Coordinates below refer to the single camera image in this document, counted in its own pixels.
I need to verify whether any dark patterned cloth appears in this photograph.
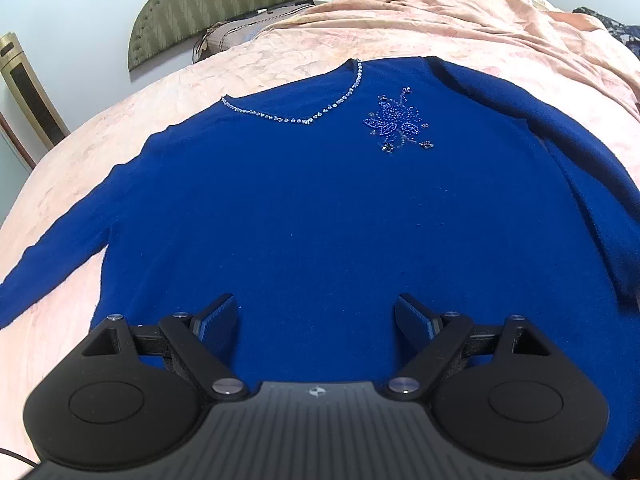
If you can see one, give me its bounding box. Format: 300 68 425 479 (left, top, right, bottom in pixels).
573 6 640 58

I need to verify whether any blue beaded sweater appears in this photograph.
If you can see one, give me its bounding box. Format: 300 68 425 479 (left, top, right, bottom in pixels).
0 56 640 386

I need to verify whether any black cable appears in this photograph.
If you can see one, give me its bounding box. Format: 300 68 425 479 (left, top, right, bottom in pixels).
0 446 44 467

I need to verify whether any gold tower air conditioner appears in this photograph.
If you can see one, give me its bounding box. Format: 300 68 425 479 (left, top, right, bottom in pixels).
0 32 70 150

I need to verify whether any pink floral bedspread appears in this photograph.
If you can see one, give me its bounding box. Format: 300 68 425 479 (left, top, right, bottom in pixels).
0 0 640 461

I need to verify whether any brown patterned pillow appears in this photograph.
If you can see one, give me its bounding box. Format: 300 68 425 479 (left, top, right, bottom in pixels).
192 1 312 63

